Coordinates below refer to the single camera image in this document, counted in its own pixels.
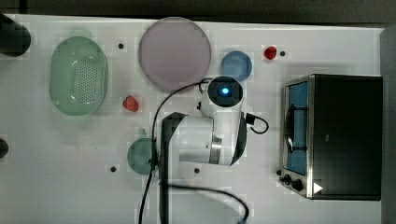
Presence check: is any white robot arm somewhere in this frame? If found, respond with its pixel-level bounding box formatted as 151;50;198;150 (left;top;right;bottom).
157;76;248;224

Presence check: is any black toaster oven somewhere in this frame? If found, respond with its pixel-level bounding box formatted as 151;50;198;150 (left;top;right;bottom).
276;74;383;201

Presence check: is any blue cup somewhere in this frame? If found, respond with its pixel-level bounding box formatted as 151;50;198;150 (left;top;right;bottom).
220;50;253;82

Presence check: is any pink round plate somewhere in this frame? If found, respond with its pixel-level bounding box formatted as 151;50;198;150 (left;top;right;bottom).
138;17;211;92

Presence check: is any toy strawberry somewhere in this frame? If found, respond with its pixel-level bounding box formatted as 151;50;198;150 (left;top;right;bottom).
122;95;139;112

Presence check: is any green mug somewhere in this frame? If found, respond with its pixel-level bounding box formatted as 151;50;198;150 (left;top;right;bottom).
127;129;158;175

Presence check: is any small red toy fruit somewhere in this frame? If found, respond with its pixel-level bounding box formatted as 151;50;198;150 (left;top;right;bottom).
263;46;276;60

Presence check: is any green perforated colander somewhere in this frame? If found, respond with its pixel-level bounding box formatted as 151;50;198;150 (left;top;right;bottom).
49;30;108;116

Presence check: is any black cylinder top left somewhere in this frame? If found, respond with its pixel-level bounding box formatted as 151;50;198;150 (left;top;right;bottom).
0;14;32;57

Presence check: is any black object left edge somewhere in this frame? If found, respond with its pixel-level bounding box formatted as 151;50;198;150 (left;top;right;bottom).
0;139;8;158

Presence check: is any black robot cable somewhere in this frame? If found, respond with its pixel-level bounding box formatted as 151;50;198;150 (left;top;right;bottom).
137;77;270;224

